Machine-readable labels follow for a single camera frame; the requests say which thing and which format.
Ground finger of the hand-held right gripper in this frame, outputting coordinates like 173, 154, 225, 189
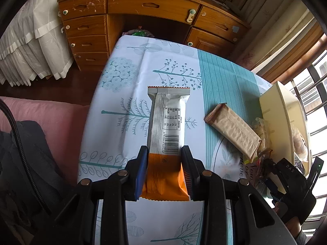
261, 158, 284, 182
263, 177, 288, 202

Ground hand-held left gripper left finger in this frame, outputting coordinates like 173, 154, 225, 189
48, 146, 149, 245

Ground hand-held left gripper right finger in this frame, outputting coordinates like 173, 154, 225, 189
181, 145, 297, 245

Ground yellow noodle snack packet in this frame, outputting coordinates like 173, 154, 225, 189
252, 117, 274, 156

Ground pale blue clear bread packet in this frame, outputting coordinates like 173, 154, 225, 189
291, 126, 309, 162

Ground white plastic storage bin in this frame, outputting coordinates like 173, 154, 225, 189
259, 81, 311, 176

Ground brown paper snack packet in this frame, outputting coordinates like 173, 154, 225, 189
204, 103, 262, 163

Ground orange white snack bar packet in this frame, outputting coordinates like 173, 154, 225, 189
141, 85, 191, 202

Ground person's right hand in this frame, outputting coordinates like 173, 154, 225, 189
272, 200, 303, 239

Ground window with metal grille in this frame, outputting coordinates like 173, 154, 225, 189
289, 53, 327, 225

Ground dark grey jacket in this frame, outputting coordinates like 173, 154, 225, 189
0, 120, 80, 245

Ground blue white printed tablecloth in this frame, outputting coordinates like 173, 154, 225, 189
77, 34, 275, 245

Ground green plastic bag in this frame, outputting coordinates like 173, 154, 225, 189
122, 27, 154, 38

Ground white drawer safety lock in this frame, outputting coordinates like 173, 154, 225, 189
186, 8, 197, 23

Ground wooden desk with drawers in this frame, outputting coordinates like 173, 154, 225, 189
57, 0, 252, 72

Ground white lace furniture cover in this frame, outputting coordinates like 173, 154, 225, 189
0, 0, 74, 87

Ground black braided cable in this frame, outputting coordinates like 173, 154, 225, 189
0, 98, 53, 215

